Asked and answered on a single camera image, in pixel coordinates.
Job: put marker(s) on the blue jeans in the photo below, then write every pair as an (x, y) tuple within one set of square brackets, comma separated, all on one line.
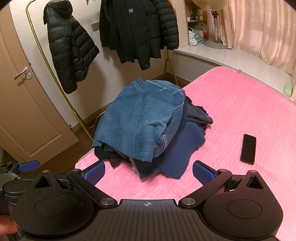
[(138, 115)]

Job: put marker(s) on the black hooded puffer jacket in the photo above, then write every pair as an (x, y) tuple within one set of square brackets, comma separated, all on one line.
[(69, 51)]

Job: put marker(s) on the person's left hand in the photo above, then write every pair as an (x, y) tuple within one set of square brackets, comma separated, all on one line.
[(7, 224)]

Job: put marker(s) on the gold clothes rack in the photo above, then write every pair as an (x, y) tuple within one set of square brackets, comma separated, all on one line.
[(74, 112)]

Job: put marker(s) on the pink curtain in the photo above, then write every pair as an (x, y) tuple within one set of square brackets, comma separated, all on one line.
[(266, 34)]

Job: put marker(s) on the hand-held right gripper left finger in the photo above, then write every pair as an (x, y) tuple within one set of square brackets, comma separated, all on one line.
[(94, 172)]

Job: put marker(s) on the black coat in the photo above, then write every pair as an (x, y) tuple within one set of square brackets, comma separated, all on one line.
[(111, 27)]

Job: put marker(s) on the navy blue garment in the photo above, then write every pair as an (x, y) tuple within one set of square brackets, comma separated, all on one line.
[(180, 150)]

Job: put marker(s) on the small green box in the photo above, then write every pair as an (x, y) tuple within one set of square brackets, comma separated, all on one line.
[(288, 90)]

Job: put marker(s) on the wall light switch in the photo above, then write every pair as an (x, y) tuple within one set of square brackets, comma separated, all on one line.
[(94, 26)]

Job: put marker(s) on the pink fluffy blanket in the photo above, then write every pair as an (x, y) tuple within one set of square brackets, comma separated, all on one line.
[(231, 104)]

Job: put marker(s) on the white window ledge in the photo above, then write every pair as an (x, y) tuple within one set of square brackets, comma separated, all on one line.
[(219, 54)]

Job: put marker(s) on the dark grey garment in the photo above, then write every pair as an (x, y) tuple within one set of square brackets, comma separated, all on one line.
[(196, 115)]

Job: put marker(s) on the black garment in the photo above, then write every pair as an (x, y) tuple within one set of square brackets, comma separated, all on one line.
[(108, 155)]

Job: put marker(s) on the tan wooden door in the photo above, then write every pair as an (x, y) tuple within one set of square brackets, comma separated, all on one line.
[(34, 111)]

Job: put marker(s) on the wooden shelf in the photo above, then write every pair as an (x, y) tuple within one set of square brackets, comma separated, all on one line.
[(195, 14)]

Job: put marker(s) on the black smartphone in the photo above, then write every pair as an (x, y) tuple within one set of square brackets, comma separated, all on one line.
[(248, 148)]

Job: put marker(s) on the standing fan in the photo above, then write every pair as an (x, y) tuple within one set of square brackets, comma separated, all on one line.
[(215, 44)]

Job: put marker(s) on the white plastic bag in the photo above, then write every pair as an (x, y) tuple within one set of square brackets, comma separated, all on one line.
[(196, 38)]

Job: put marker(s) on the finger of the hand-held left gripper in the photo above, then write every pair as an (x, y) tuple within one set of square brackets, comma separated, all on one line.
[(29, 166)]

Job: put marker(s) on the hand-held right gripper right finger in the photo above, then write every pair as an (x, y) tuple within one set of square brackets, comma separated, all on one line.
[(203, 172)]

